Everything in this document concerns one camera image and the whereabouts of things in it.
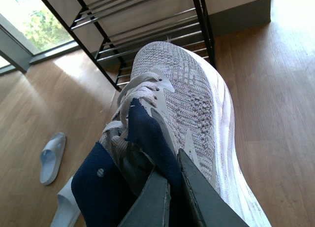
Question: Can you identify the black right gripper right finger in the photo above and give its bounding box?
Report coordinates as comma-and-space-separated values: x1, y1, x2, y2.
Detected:
177, 149, 247, 227

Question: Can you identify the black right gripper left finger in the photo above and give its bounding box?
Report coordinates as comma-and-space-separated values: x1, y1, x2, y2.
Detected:
119, 166, 171, 227

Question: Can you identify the grey knit sneaker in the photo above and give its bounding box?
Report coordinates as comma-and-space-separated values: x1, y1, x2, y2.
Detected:
71, 41, 273, 227

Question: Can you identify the black metal shoe rack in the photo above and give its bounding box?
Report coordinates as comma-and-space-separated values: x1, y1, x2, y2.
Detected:
42, 0, 216, 89

